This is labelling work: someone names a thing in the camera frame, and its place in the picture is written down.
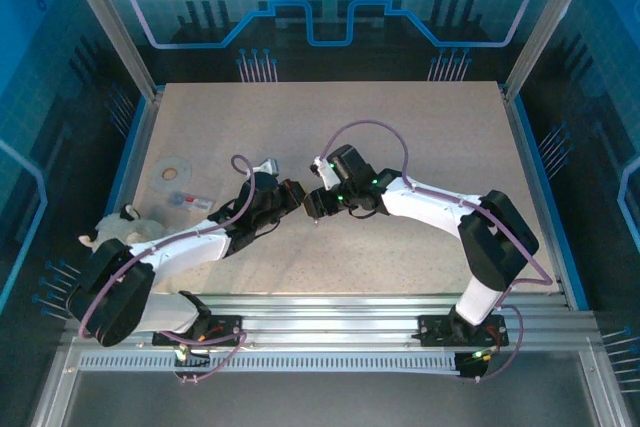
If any white plush dog toy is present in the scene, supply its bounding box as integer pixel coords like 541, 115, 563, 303
78, 203, 174, 251

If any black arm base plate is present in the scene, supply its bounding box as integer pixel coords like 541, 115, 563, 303
149, 314, 247, 348
409, 313, 510, 348

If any aluminium side rail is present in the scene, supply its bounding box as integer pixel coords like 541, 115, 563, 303
82, 89, 164, 311
499, 86, 591, 311

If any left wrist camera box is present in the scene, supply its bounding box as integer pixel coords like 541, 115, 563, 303
252, 159, 281, 178

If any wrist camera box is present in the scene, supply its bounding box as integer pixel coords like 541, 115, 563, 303
252, 159, 281, 178
309, 159, 336, 192

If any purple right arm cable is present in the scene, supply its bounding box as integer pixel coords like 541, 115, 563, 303
322, 119, 555, 384

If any clear tape roll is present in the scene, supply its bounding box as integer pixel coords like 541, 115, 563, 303
151, 156, 194, 193

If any aluminium frame post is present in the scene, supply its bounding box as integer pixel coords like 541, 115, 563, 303
55, 0, 164, 101
501, 0, 601, 101

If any slotted cable duct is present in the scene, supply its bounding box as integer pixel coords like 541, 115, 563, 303
79, 350, 464, 374

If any aluminium front rail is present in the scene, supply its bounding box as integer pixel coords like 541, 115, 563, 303
64, 293, 601, 348

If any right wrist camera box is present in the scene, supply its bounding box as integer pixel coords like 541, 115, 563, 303
309, 159, 336, 192

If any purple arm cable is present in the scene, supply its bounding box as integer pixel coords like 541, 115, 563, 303
322, 119, 555, 384
77, 154, 261, 386

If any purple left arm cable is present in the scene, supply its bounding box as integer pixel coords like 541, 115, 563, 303
77, 154, 261, 386

